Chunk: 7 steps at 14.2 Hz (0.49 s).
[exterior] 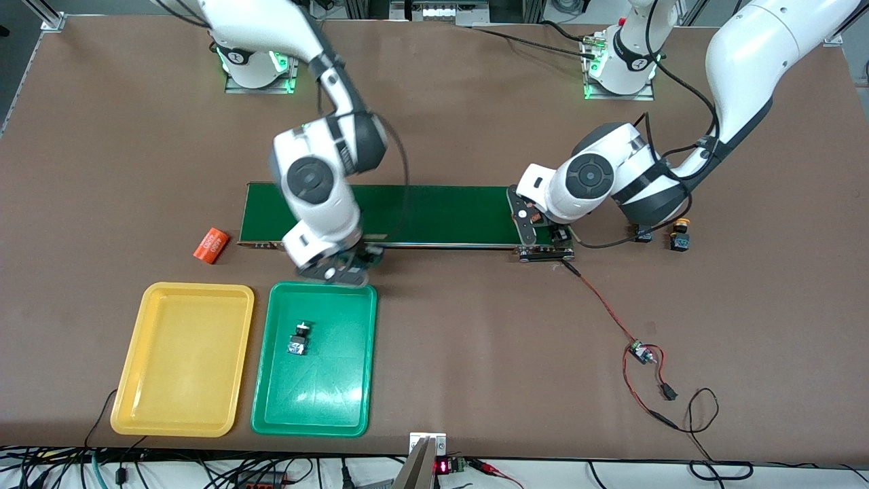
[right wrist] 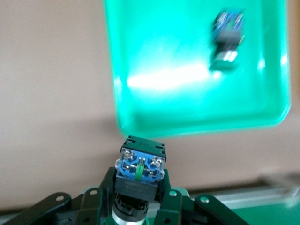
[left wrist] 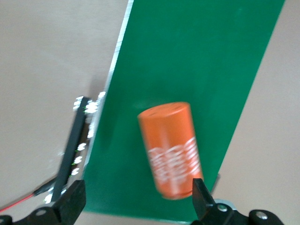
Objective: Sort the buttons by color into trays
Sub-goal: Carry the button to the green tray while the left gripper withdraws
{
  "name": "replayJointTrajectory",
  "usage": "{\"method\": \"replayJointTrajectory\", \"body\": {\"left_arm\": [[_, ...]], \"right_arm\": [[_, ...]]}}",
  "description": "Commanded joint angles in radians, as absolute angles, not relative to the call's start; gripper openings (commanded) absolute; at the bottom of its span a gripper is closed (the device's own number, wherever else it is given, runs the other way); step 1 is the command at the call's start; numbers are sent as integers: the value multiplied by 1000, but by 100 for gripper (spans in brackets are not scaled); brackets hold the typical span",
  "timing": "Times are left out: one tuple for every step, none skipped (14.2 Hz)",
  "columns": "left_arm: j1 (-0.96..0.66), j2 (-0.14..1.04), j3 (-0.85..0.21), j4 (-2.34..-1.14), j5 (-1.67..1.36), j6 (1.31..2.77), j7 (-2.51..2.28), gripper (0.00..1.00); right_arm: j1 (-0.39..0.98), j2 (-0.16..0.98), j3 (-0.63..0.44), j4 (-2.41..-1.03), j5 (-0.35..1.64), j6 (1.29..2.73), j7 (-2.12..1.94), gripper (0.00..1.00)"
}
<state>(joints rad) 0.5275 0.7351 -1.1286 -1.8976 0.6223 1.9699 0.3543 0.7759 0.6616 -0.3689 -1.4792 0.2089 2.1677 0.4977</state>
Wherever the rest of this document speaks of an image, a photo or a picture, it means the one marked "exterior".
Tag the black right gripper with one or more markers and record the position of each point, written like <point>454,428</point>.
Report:
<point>367,259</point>

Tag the yellow push button switch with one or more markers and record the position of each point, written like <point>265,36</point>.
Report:
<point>680,241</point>
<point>643,236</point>

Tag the green push button switch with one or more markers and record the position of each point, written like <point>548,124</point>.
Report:
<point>297,346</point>

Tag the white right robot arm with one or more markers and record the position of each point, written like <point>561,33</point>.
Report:
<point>319,197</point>

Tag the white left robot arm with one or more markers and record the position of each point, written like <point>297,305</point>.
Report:
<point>747,61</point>

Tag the green belt conveyor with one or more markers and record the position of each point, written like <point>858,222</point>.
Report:
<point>448,214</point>

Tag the small speed controller board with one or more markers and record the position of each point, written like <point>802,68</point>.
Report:
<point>638,352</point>

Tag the green plastic tray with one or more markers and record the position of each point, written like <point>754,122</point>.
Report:
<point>326,394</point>

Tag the yellow plastic tray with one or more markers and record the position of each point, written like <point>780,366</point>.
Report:
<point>180,360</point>

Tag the red digit display module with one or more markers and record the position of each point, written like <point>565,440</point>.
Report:
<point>442,466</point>

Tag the red clip leads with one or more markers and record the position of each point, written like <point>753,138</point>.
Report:
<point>495,470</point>

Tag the grey control box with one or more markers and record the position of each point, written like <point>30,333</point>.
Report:
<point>441,12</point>

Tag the black orange power strip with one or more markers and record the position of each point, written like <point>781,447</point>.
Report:
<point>265,482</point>

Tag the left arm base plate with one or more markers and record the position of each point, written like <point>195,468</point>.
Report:
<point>618,97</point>

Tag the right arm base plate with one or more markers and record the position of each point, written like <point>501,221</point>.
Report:
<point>258,89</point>

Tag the aluminium camera mount profile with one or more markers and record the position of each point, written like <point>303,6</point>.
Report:
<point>421,468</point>

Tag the aluminium corner bracket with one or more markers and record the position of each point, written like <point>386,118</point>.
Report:
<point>53,22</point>
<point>831,37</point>

